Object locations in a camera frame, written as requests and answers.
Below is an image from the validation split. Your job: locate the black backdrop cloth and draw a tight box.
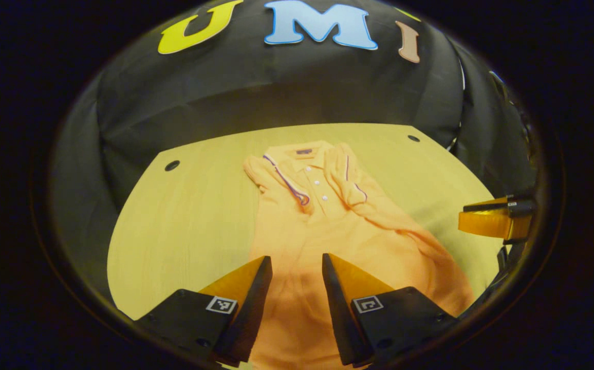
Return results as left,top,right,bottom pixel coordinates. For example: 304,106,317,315
50,0,539,304

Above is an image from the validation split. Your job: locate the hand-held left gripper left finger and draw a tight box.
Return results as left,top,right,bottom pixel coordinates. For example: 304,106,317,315
134,255,273,368

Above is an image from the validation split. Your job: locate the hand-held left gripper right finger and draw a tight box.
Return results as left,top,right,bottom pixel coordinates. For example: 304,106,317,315
322,252,458,368

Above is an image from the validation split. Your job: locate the orange T-shirt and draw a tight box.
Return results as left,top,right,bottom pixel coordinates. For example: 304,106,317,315
243,140,475,370

